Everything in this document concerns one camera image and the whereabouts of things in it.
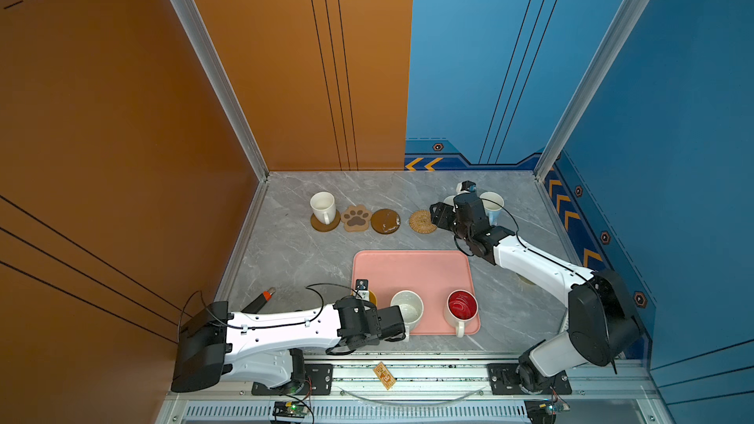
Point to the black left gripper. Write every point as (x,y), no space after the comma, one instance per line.
(375,344)

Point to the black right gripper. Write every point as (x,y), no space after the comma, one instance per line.
(442,212)

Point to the light blue mug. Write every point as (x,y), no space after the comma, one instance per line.
(493,205)

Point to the woven rattan round coaster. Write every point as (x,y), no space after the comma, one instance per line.
(420,221)

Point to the dark brown round coaster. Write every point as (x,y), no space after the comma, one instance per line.
(385,221)

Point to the white mug red inside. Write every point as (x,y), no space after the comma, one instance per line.
(461,307)

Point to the cork paw print coaster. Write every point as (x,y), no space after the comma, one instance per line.
(356,219)

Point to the light round wooden coaster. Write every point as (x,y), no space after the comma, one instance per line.
(317,225)

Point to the cream white mug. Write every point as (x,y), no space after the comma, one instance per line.
(323,206)

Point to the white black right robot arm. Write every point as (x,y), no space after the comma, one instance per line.
(603,319)

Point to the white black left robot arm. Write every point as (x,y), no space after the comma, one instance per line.
(218,345)

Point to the white speckled mug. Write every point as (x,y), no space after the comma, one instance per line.
(412,307)

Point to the small brown circuit board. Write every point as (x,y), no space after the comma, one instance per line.
(386,378)

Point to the pink rectangular tray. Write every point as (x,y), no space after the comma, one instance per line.
(433,275)

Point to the orange black utility knife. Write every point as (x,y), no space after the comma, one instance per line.
(259,302)

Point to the green controller board left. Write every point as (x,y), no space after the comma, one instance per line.
(290,411)

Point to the black controller board right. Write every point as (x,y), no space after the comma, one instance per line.
(537,413)

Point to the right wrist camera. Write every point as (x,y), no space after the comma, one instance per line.
(466,187)

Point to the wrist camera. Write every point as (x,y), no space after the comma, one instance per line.
(466,187)
(362,289)

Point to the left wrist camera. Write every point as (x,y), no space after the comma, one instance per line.
(362,289)

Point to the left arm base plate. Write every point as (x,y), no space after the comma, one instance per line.
(312,379)

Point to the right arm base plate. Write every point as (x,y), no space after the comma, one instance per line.
(505,379)

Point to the aluminium corner post right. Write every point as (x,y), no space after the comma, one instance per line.
(618,32)

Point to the aluminium corner post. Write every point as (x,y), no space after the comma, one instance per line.
(201,41)
(618,32)

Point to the aluminium corner post left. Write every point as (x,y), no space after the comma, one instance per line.
(201,41)

